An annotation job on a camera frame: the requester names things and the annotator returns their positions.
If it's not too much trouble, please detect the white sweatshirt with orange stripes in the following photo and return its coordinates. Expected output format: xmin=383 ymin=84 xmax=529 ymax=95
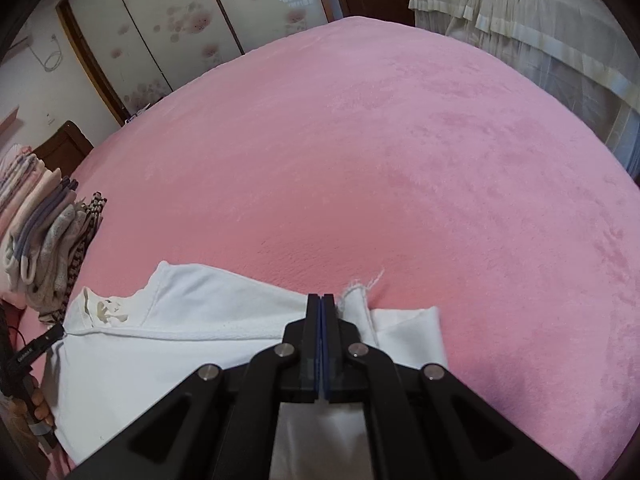
xmin=39 ymin=260 xmax=449 ymax=480

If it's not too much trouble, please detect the stack of folded knit sweaters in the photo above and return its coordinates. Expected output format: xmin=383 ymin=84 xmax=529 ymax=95
xmin=25 ymin=202 xmax=94 ymax=312

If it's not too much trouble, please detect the pile of folded clothes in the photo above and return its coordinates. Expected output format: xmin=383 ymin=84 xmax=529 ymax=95
xmin=37 ymin=189 xmax=109 ymax=327

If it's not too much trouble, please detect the pink patterned folded garment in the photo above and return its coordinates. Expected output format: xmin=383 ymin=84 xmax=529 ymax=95
xmin=0 ymin=143 xmax=46 ymax=221

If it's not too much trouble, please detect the dark wooden headboard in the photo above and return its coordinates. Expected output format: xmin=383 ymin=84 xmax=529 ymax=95
xmin=32 ymin=119 xmax=95 ymax=179

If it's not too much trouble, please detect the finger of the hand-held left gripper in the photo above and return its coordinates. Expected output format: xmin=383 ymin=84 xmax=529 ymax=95
xmin=15 ymin=323 xmax=67 ymax=367

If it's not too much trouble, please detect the white wall cable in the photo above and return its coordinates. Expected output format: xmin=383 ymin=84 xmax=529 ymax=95
xmin=27 ymin=33 xmax=64 ymax=72

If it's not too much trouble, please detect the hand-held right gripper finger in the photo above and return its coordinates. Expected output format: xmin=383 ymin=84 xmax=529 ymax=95
xmin=320 ymin=293 xmax=582 ymax=480
xmin=65 ymin=293 xmax=321 ymax=480

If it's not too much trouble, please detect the person's left hand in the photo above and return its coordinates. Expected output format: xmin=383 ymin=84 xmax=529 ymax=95
xmin=13 ymin=385 xmax=56 ymax=433

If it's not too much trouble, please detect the floral sliding wardrobe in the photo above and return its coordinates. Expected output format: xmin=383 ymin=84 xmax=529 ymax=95
xmin=56 ymin=0 xmax=347 ymax=127

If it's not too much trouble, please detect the pink fleece blanket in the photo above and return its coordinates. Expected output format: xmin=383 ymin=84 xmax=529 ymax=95
xmin=19 ymin=15 xmax=640 ymax=480

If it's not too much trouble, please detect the cream knit sweater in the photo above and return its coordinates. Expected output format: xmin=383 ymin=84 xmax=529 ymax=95
xmin=2 ymin=165 xmax=68 ymax=286

